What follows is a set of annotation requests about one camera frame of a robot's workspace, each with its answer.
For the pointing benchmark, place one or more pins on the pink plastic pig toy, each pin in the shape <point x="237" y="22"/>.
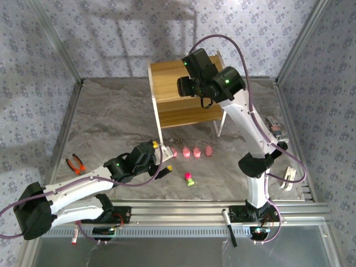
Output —
<point x="175" y="153"/>
<point x="208" y="151"/>
<point x="186" y="152"/>
<point x="197" y="152"/>

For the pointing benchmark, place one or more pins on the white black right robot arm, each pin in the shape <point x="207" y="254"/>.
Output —
<point x="242" y="119"/>

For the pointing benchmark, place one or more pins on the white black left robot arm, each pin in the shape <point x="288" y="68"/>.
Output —
<point x="78" y="189"/>

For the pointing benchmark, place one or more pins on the pink-topped green toy figure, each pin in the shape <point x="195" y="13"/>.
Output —
<point x="189" y="180"/>

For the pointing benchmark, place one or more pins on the orange black pliers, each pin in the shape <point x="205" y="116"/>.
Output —
<point x="78" y="162"/>

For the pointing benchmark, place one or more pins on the black controller board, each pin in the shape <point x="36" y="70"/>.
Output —
<point x="258" y="232"/>
<point x="103" y="231"/>

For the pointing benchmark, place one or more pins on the dark striped packet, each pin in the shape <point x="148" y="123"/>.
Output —
<point x="275" y="128"/>

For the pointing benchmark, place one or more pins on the grey metal sheet panel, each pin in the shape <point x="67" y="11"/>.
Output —
<point x="167" y="256"/>

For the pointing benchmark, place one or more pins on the white red marker pen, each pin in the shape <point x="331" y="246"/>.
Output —
<point x="74" y="236"/>

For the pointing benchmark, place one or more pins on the black silver marker pen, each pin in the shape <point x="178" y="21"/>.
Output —
<point x="232" y="235"/>

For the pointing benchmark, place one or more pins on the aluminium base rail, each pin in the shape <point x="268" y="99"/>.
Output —
<point x="180" y="212"/>

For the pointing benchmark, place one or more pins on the wooden shelf with white frame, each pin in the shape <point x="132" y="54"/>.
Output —
<point x="167" y="83"/>

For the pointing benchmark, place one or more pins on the aluminium frame side rail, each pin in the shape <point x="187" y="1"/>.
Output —
<point x="66" y="125"/>
<point x="287" y="111"/>

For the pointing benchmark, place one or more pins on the aluminium frame post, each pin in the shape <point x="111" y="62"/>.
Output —
<point x="301" y="41"/>
<point x="57" y="41"/>

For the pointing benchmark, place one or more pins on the white plastic bracket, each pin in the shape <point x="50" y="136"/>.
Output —
<point x="289" y="178"/>

